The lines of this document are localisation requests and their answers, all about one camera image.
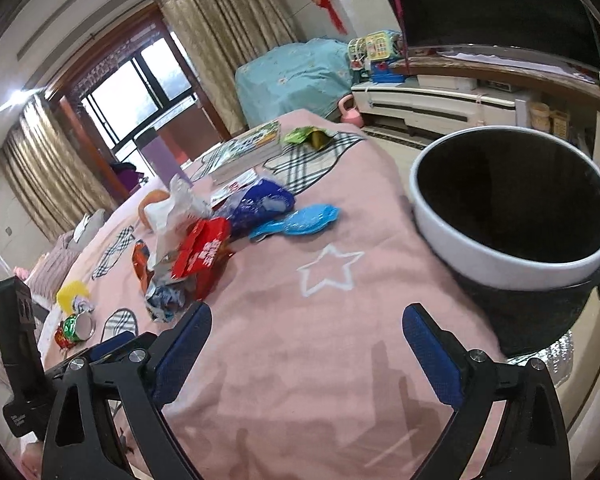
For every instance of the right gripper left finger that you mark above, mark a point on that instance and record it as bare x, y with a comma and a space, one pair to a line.
143, 373

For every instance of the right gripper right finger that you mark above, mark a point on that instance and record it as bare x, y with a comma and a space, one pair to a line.
531, 442

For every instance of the red snack bag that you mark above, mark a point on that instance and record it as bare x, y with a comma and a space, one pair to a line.
203, 255

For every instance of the clear plastic wrapper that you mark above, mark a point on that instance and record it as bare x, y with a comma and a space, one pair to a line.
186, 208

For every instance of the blue plastic wrapper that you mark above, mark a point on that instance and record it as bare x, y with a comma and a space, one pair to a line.
262, 202

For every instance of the black white-rimmed trash bin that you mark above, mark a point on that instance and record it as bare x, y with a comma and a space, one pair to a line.
514, 214

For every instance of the grey crumpled wrapper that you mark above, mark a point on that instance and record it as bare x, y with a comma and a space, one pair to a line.
164, 300

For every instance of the yellow wrapper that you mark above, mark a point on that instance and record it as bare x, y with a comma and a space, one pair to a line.
69, 293

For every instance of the orange snack wrapper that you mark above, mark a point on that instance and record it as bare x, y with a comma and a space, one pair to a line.
140, 263

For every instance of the pink blanket table cover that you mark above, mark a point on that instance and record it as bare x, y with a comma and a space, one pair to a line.
306, 373

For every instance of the stack of children's books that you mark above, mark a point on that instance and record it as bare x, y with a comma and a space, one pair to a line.
233, 157

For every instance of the light blue fish-shaped toy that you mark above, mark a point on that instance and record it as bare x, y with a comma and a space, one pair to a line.
306, 221

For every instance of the green snack wrapper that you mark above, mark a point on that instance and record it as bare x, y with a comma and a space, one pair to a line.
311, 136

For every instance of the pink kettlebell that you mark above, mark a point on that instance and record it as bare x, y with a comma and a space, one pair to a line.
349, 113

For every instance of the teal cloth-covered furniture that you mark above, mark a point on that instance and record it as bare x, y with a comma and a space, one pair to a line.
313, 75

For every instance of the white TV cabinet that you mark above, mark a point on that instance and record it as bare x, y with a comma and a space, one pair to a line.
422, 109

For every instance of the beige patterned curtain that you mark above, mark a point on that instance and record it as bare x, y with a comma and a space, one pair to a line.
219, 36

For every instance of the toy cash register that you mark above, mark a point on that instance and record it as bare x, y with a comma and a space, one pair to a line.
370, 57

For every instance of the black television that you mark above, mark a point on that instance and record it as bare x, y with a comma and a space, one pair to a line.
495, 5

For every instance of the window with dark frame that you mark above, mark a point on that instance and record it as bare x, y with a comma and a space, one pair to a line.
134, 77

